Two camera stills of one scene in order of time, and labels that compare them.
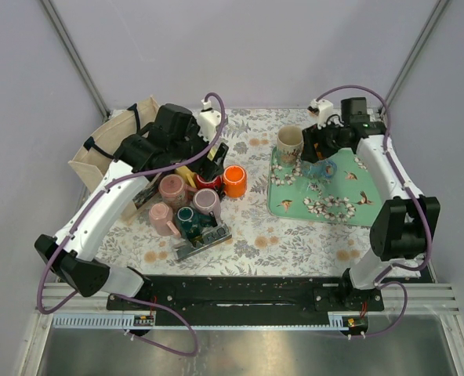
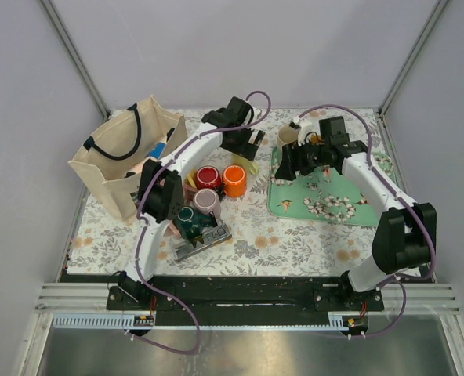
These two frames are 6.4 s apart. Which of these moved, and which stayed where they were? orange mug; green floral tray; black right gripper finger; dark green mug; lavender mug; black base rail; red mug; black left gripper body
Moved: black right gripper finger; black left gripper body
Stayed: lavender mug; orange mug; green floral tray; dark green mug; red mug; black base rail
